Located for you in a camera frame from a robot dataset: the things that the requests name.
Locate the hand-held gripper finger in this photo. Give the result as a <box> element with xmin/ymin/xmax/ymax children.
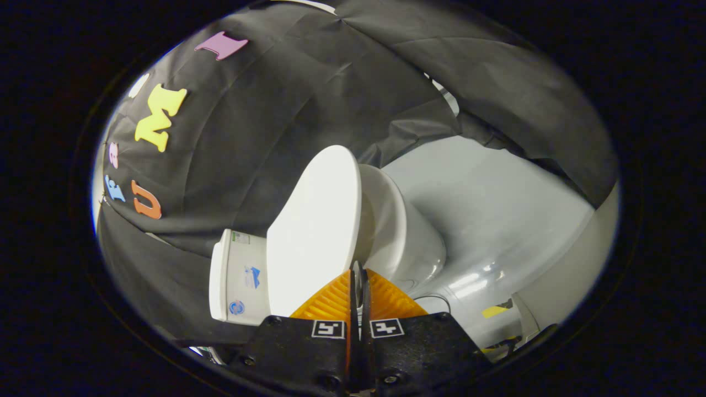
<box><xmin>229</xmin><ymin>269</ymin><xmax>360</xmax><ymax>395</ymax></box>
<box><xmin>360</xmin><ymin>262</ymin><xmax>495</xmax><ymax>395</ymax></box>

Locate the white toilet tank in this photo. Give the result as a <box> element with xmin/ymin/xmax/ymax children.
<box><xmin>208</xmin><ymin>228</ymin><xmax>271</xmax><ymax>326</ymax></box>

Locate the yellow tape strip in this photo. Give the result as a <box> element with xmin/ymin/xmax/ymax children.
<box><xmin>482</xmin><ymin>301</ymin><xmax>514</xmax><ymax>320</ymax></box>

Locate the black backdrop cloth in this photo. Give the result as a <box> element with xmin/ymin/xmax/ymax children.
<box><xmin>93</xmin><ymin>0</ymin><xmax>619</xmax><ymax>345</ymax></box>

